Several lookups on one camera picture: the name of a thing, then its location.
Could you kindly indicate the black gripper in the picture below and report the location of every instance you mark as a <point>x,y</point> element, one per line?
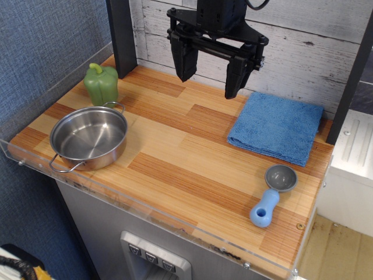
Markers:
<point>217,28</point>

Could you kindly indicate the silver steel pot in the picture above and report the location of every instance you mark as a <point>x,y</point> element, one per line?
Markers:
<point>89,138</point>

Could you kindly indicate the blue grey measuring spoon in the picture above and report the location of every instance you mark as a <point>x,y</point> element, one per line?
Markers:
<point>279,178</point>

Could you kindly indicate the blue folded cloth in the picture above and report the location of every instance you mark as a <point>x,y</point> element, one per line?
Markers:
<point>280,128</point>

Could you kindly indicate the green toy bell pepper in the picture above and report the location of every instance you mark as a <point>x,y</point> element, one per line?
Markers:
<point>101,83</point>

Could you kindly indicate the clear acrylic edge guard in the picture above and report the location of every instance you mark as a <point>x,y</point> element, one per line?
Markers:
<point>177,157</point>

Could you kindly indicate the white toy sink unit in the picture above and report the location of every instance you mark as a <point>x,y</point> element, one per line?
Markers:
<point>346,193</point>

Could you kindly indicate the silver toy fridge cabinet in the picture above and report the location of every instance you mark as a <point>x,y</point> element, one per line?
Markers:
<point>101,214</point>

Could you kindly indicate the silver dispenser button panel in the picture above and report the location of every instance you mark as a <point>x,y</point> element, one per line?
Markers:
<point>146,260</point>

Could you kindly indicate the black yellow bag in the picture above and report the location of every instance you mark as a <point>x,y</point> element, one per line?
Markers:
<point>19,264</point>

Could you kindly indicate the black left vertical post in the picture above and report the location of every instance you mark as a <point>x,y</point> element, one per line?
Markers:
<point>120,21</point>

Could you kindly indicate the black vertical post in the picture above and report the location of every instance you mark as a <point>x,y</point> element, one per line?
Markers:
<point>120,21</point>
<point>352,83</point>

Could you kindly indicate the black right vertical post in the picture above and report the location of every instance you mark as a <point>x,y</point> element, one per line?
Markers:
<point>352,83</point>

